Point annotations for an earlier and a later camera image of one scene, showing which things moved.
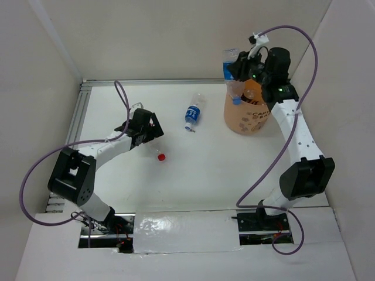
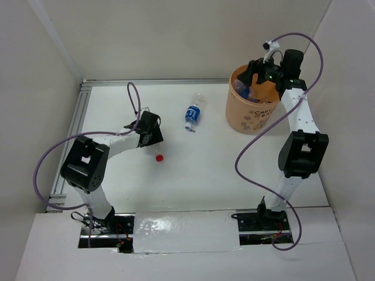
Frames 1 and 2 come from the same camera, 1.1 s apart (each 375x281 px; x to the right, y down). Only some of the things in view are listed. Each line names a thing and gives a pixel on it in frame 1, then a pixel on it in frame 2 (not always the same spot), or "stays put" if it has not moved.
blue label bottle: [235, 88] -> [244, 92]
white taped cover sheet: [186, 232] stays put
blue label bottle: [193, 113] stays put
